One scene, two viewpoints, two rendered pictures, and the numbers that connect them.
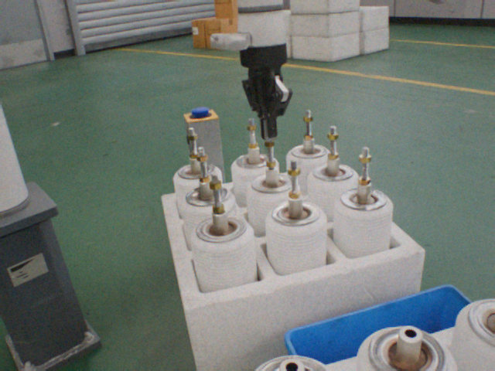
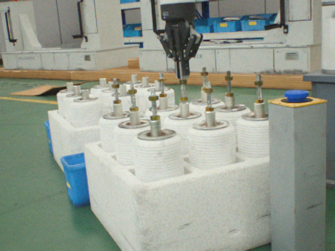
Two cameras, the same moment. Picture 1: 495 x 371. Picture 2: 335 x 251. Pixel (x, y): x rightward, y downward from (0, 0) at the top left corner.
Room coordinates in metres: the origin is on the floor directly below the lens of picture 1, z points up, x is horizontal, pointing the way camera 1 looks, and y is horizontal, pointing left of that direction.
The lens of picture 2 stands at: (1.68, -0.26, 0.46)
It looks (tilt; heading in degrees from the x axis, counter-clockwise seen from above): 13 degrees down; 169
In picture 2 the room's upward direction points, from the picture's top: 4 degrees counter-clockwise
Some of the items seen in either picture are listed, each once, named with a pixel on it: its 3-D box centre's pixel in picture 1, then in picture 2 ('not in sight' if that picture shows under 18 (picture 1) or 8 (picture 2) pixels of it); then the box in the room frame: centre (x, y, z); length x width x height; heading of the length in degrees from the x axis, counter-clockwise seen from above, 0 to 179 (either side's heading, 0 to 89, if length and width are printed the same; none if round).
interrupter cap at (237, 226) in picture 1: (220, 229); (205, 102); (0.57, 0.04, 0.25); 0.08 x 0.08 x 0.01
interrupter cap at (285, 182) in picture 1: (272, 184); (185, 116); (0.71, -0.05, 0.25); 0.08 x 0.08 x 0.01
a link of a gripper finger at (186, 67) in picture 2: not in sight; (187, 64); (0.72, -0.04, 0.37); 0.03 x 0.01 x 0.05; 26
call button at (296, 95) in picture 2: (200, 113); (296, 97); (0.97, 0.09, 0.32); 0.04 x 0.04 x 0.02
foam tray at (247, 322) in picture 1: (276, 259); (189, 183); (0.71, -0.05, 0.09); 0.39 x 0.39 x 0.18; 13
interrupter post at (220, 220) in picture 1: (220, 221); (205, 97); (0.57, 0.04, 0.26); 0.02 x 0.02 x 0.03
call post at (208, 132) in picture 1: (208, 178); (297, 187); (0.97, 0.09, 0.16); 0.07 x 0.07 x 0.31; 13
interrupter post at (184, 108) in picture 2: (271, 177); (184, 110); (0.71, -0.05, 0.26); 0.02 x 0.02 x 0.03
